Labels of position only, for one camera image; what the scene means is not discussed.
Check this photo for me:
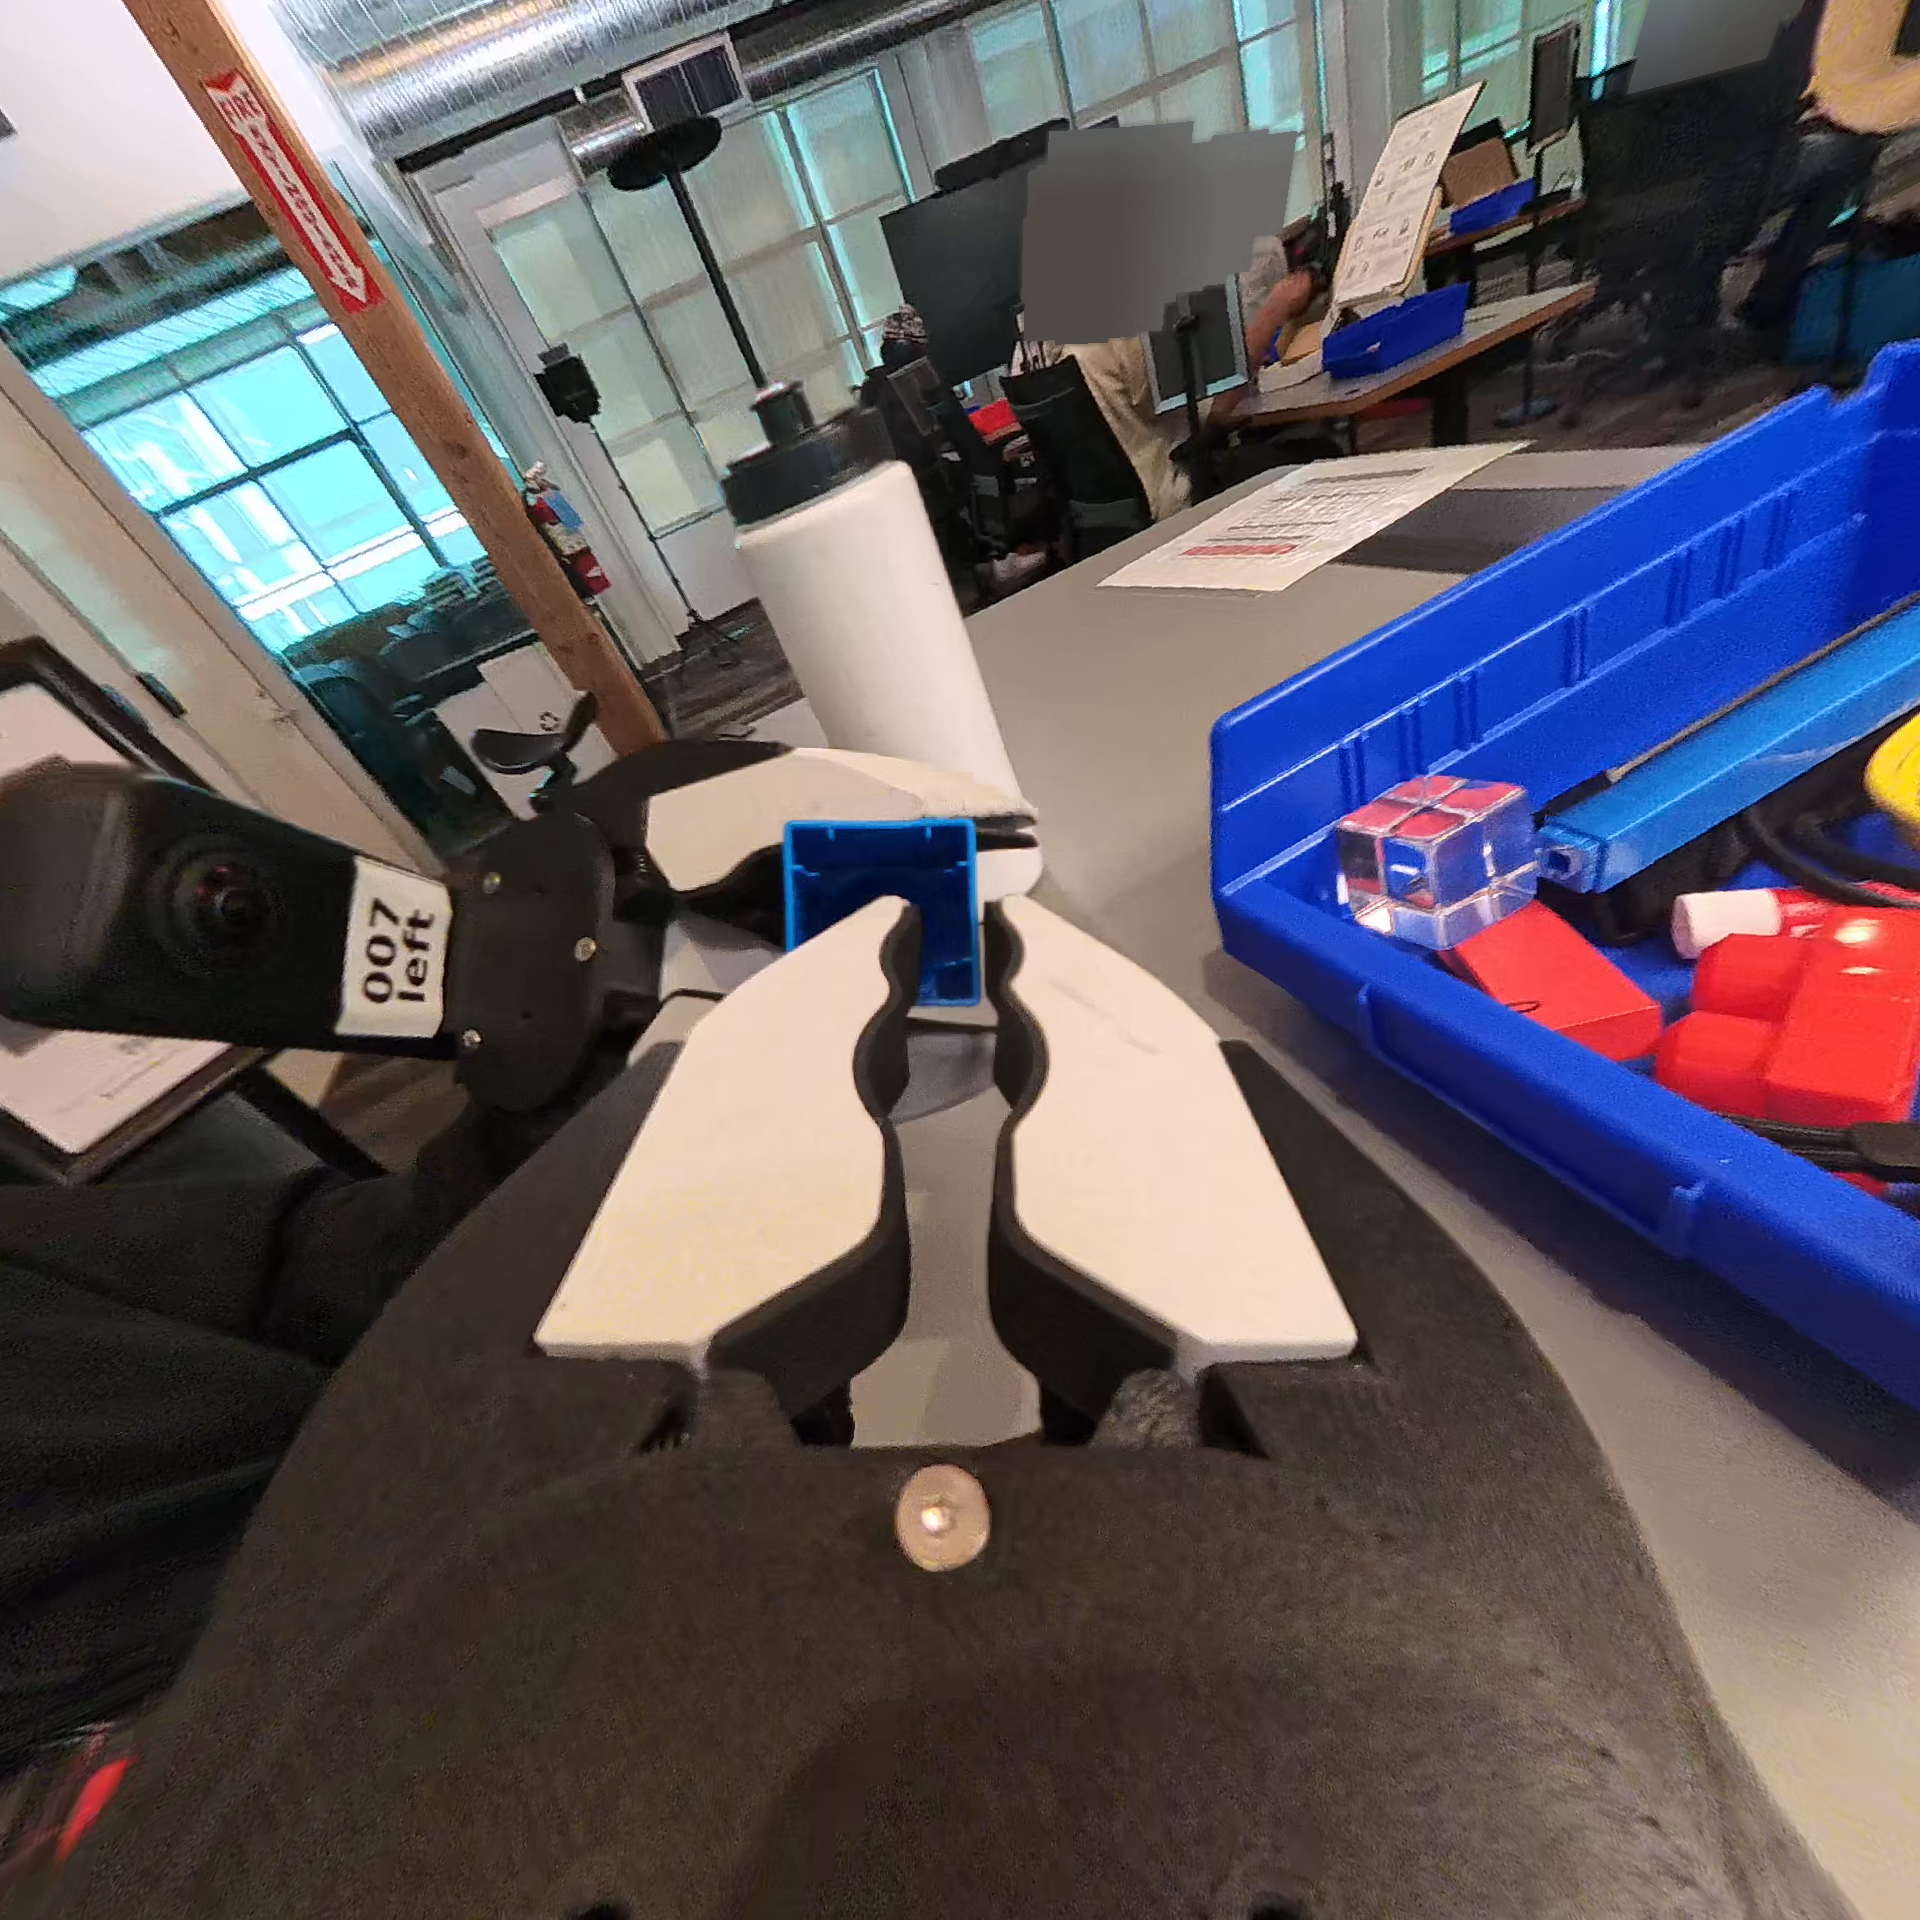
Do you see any red white plastic piece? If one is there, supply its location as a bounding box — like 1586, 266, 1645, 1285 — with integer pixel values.
1669, 884, 1845, 962

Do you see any flat red block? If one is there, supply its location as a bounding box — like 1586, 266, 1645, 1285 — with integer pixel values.
1438, 902, 1666, 1064

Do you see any chunky red plastic block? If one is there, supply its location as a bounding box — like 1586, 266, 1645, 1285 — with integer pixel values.
1655, 919, 1920, 1128

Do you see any illustrated instruction sheet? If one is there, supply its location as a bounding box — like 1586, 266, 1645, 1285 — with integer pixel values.
1332, 82, 1487, 308

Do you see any printed paper sheet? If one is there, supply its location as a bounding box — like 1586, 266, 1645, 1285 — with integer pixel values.
1100, 438, 1531, 593

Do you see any red fire extinguisher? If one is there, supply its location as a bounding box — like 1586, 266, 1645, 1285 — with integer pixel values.
521, 462, 612, 599

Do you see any blue metal bar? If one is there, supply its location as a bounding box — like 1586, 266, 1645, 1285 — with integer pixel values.
1535, 592, 1920, 902

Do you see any black monitor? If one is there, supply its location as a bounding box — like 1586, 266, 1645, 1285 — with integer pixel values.
878, 133, 1052, 389

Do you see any white water bottle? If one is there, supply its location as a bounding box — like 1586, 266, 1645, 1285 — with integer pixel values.
723, 381, 1037, 817

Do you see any clear acrylic cube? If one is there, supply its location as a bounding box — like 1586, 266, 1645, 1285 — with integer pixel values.
1334, 774, 1546, 950

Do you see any white recycling bin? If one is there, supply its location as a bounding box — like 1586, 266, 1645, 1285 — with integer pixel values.
478, 646, 620, 758

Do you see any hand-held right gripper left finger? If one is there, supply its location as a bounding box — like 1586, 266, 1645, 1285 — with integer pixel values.
534, 893, 923, 1377

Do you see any black floor lamp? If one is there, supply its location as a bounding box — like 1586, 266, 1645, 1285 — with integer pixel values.
607, 117, 788, 407

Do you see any blue plastic block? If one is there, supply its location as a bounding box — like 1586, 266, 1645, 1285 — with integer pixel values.
780, 816, 985, 1008

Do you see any silver ventilation duct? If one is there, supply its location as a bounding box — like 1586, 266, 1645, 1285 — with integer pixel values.
270, 0, 1052, 169

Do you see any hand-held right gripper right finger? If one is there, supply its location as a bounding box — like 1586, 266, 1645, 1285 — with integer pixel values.
983, 893, 1364, 1392

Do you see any black speaker on tripod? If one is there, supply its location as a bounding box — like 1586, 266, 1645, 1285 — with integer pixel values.
534, 344, 751, 677

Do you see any wooden office desk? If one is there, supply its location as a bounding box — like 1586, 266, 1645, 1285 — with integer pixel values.
1199, 277, 1599, 452

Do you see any red arrow sign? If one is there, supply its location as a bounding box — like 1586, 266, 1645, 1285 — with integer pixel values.
201, 71, 378, 318

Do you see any wooden post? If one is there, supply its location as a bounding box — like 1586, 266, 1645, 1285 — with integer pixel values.
127, 0, 669, 751

